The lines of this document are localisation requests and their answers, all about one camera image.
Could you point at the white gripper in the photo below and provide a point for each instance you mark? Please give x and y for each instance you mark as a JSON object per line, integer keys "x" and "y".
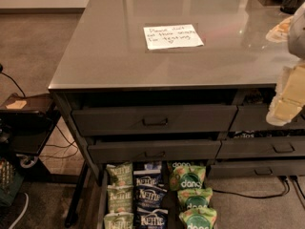
{"x": 297, "y": 35}

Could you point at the blue kettle chip bag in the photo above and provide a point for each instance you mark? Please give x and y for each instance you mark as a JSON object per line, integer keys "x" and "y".
{"x": 155, "y": 219}
{"x": 149, "y": 175}
{"x": 149, "y": 197}

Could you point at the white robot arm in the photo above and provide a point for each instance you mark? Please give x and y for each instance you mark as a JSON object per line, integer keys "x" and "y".
{"x": 296, "y": 35}

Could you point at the top right grey drawer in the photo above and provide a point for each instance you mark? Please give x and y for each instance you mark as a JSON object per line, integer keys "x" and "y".
{"x": 253, "y": 118}

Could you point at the grey drawer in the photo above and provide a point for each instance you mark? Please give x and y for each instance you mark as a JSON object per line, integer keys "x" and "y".
{"x": 153, "y": 119}
{"x": 107, "y": 152}
{"x": 290, "y": 167}
{"x": 262, "y": 147}
{"x": 253, "y": 118}

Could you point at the middle right grey drawer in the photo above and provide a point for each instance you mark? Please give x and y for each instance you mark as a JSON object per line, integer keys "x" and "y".
{"x": 262, "y": 147}

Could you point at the bottom right grey drawer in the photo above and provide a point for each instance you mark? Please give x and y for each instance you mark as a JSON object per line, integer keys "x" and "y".
{"x": 290, "y": 167}

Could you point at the top left grey drawer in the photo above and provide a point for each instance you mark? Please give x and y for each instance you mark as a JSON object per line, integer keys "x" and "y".
{"x": 153, "y": 119}

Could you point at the green Dang bag back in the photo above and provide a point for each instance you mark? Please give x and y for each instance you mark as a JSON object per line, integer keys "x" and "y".
{"x": 184, "y": 175}

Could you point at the grey metal drawer cabinet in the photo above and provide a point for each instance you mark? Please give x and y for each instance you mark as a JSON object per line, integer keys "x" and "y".
{"x": 107, "y": 64}

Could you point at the green Dang bag front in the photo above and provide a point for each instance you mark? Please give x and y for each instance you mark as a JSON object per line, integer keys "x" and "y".
{"x": 198, "y": 218}

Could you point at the blue Kettle chip bag back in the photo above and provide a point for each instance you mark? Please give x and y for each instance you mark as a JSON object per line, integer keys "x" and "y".
{"x": 149, "y": 175}

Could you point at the middle left grey drawer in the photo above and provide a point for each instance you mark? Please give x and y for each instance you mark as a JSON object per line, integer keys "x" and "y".
{"x": 107, "y": 152}

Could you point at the open bottom left drawer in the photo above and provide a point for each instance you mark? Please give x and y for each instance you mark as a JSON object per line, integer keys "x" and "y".
{"x": 170, "y": 201}

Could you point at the green Kettle chip bag back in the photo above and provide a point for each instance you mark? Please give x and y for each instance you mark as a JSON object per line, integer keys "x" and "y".
{"x": 120, "y": 175}

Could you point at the green kettle chip bag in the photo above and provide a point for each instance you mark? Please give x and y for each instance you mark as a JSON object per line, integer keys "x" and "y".
{"x": 120, "y": 198}
{"x": 120, "y": 175}
{"x": 122, "y": 220}

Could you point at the blue Kettle chip bag front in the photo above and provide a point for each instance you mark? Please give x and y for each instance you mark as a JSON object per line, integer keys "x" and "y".
{"x": 155, "y": 219}

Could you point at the green Kettle chip bag middle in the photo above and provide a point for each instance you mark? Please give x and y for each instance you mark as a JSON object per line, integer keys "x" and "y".
{"x": 120, "y": 198}

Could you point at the green Kettle chip bag front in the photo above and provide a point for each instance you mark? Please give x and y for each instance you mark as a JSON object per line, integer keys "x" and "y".
{"x": 122, "y": 220}

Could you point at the white handwritten paper note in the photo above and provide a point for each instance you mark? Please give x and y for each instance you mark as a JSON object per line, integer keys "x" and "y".
{"x": 170, "y": 37}

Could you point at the black side cart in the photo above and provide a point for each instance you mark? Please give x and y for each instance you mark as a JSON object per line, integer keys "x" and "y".
{"x": 26, "y": 125}

